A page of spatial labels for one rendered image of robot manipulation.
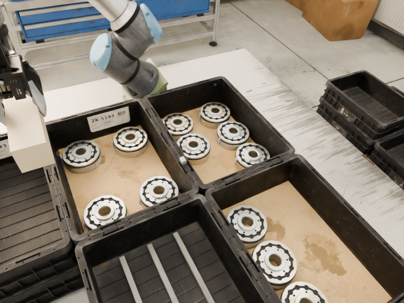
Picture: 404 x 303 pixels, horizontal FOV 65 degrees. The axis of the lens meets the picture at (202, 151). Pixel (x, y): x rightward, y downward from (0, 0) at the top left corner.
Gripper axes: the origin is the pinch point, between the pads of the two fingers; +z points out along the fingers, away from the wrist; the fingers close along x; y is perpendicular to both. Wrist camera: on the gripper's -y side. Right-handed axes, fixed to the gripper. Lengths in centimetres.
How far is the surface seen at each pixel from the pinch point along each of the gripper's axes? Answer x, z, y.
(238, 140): 53, 23, 6
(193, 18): 133, 80, -185
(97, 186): 9.5, 26.0, 3.8
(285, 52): 216, 109, -148
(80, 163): 7.3, 22.9, -3.2
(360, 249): 60, 23, 50
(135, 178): 19.9, 26.0, 5.3
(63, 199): 1.7, 16.0, 12.1
